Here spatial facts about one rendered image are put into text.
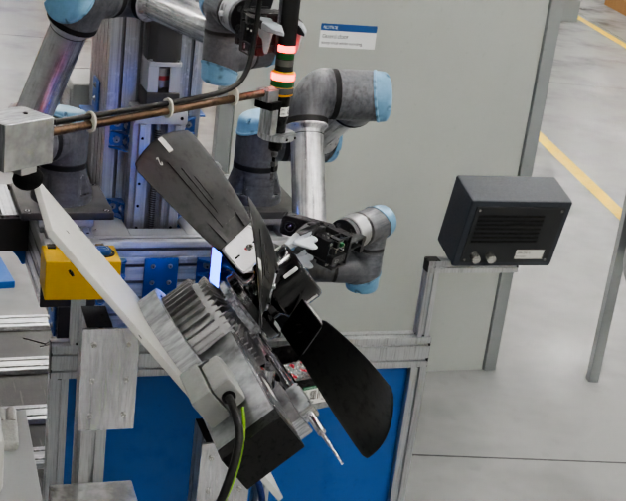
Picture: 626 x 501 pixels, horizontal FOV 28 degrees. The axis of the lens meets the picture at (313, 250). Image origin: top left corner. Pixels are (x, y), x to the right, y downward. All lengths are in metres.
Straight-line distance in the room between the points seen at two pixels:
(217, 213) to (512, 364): 2.89
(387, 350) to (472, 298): 1.82
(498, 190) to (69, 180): 1.03
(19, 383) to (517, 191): 1.80
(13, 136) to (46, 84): 1.05
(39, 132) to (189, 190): 0.50
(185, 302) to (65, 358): 0.60
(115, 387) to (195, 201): 0.36
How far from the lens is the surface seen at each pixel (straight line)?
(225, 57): 2.51
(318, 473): 3.12
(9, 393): 3.97
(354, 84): 2.80
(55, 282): 2.69
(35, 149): 1.85
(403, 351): 3.01
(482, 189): 2.91
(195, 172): 2.32
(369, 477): 3.18
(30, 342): 4.29
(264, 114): 2.29
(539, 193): 2.96
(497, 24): 4.46
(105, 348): 2.21
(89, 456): 2.31
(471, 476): 4.20
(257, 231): 2.02
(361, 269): 2.74
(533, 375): 4.99
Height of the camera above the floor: 2.08
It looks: 21 degrees down
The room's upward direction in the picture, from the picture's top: 7 degrees clockwise
